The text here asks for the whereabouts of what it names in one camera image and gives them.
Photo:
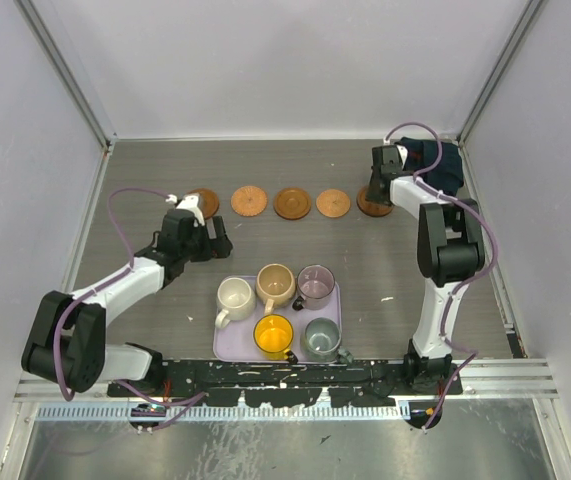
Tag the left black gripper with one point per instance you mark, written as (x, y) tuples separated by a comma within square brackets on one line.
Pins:
[(217, 247)]

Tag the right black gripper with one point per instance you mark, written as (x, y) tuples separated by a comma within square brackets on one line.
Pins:
[(370, 194)]

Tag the dark wooden coaster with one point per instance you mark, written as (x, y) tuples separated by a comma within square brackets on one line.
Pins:
[(292, 203), (370, 208), (209, 201)]

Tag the light woven coaster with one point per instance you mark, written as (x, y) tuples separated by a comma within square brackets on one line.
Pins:
[(333, 203), (249, 201)]

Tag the purple glass mug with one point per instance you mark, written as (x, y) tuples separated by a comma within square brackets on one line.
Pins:
[(315, 284)]

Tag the grey ceramic mug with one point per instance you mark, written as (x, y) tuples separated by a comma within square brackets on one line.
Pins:
[(321, 342)]

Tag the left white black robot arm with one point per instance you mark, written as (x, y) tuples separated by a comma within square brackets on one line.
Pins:
[(67, 341)]

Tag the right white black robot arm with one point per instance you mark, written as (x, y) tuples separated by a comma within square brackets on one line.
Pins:
[(450, 251)]

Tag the white ceramic mug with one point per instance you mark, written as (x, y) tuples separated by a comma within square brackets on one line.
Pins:
[(236, 301)]

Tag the beige ceramic mug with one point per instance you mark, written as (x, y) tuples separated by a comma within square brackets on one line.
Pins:
[(275, 286)]

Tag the dark blue folded cloth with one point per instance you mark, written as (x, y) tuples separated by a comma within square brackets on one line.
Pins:
[(447, 176)]

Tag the lilac plastic tray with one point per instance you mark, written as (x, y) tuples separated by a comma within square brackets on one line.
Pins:
[(235, 342)]

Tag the yellow glass mug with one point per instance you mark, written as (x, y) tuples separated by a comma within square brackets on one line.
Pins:
[(273, 335)]

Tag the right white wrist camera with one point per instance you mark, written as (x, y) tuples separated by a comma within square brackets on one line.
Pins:
[(400, 150)]

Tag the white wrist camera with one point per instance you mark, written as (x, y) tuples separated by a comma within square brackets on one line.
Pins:
[(189, 202), (400, 150)]

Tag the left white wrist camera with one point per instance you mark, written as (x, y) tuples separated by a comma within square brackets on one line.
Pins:
[(189, 202)]

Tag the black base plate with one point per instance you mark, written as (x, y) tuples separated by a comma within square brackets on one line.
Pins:
[(361, 383)]

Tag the slotted cable duct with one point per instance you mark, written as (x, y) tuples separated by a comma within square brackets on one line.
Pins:
[(136, 411)]

